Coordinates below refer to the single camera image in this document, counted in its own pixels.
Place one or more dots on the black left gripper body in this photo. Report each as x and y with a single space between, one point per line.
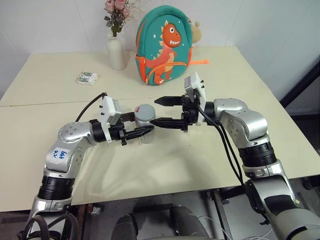
115 133

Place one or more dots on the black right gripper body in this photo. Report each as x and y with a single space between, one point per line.
190 112

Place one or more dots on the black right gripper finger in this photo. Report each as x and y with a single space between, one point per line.
167 123
168 101

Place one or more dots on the clear plastic jar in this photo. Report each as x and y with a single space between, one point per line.
146 137

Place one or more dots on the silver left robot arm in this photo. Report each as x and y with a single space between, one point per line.
75 132

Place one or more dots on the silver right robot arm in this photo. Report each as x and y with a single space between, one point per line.
250 125

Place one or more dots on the grey jar lid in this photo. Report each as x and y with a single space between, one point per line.
146 112

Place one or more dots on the small white green box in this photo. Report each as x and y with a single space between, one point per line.
87 78

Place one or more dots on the teal dinosaur backpack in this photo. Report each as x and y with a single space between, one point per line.
165 45

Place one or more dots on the white ceramic vase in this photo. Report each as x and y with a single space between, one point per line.
116 53

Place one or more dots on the beige plush toy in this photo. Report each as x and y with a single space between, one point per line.
196 31

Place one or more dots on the metal table leg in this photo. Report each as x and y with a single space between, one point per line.
220 215
86 221

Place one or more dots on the dark rounded shape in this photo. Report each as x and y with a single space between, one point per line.
127 227
186 222

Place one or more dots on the pink flower bouquet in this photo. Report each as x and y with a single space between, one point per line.
117 12

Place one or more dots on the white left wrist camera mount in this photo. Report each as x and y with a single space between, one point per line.
108 110

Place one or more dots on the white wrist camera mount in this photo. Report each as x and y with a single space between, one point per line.
108 110
196 85

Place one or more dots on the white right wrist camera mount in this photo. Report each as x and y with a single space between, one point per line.
196 85

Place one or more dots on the black frame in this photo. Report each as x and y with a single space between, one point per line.
300 87

